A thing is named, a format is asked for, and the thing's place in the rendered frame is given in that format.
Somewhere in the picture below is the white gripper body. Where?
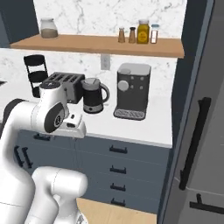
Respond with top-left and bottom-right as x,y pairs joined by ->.
52,122 -> 88,140

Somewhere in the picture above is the black electric kettle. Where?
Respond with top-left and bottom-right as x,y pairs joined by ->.
80,77 -> 111,115

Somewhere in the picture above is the blue-grey drawer front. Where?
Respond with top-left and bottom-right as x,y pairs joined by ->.
76,188 -> 165,214
74,136 -> 172,165
17,129 -> 77,147
76,153 -> 171,184
84,174 -> 168,200

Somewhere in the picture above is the black four-slot toaster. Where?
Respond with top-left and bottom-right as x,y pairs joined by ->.
44,71 -> 86,105

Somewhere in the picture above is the grey coffee machine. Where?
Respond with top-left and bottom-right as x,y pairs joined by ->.
113,62 -> 152,121

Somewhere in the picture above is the glass jar with brown contents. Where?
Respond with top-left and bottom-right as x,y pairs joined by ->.
39,17 -> 60,39

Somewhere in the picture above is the brown spice shaker grey cap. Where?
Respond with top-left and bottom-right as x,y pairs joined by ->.
117,26 -> 126,44

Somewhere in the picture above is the brown spice shaker black cap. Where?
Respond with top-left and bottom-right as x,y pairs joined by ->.
128,26 -> 137,45

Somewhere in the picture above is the yellow jar with label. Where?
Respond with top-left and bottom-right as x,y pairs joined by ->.
136,18 -> 151,46

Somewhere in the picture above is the small white-lidded spice bottle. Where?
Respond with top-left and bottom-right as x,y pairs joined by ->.
150,24 -> 160,45

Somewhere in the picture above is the dark blue tall side panel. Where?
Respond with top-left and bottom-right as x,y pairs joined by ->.
170,0 -> 212,150

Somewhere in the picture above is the grey fridge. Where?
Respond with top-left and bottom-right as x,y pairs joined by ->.
157,0 -> 224,224

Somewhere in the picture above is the black drawer handle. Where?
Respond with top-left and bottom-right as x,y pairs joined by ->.
109,182 -> 127,193
110,197 -> 127,207
32,132 -> 52,142
108,144 -> 129,155
109,164 -> 128,175

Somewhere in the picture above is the black cupboard door handle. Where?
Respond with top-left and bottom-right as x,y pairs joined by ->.
13,145 -> 25,168
21,146 -> 34,170

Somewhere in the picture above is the black wire stand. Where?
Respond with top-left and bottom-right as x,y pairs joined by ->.
23,53 -> 50,99

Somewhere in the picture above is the white wall socket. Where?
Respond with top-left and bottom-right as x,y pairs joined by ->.
101,54 -> 111,71

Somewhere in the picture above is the wooden wall shelf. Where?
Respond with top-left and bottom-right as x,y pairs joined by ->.
9,33 -> 186,60

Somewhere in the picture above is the long black fridge handle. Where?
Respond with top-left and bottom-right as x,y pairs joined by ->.
178,96 -> 213,192

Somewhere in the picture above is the dark blue wall cupboard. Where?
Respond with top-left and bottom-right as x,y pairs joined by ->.
0,0 -> 40,49

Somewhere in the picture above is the short black fridge handle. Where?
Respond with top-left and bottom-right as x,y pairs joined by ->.
189,193 -> 224,216

